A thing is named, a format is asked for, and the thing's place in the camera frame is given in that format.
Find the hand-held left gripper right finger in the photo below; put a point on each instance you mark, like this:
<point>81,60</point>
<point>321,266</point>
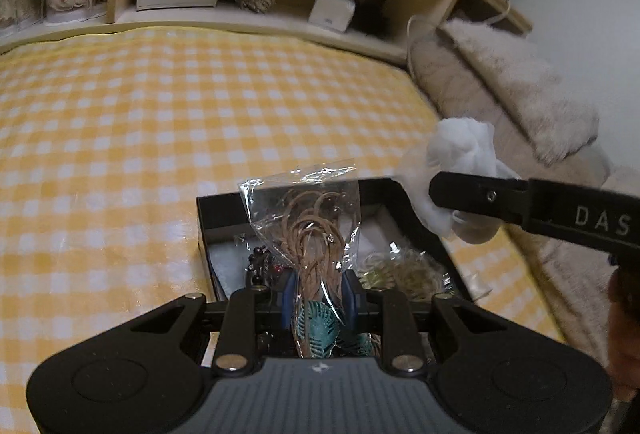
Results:
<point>351,301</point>

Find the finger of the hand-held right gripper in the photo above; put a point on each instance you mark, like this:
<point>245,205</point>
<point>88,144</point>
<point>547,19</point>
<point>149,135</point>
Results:
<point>475,194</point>

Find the yellow checked bed sheet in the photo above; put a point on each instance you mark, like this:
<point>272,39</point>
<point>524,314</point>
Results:
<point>150,114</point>

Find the clear bag of gold jewellery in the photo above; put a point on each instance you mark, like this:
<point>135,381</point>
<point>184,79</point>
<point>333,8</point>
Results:
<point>400,271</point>

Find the cream fluffy blanket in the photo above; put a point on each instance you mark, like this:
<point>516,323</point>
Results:
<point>520,79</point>

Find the beige textured blanket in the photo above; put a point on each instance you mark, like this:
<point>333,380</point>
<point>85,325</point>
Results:
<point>500,149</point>

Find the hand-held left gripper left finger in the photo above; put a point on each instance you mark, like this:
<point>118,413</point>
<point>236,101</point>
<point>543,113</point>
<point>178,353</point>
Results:
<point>287,299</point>

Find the white tissue box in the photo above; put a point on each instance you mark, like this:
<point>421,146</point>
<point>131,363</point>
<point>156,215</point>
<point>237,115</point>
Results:
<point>330,9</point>

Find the person's right hand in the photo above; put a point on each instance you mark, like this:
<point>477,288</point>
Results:
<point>627,324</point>

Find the black box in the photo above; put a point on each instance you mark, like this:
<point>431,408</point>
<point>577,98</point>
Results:
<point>215,214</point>

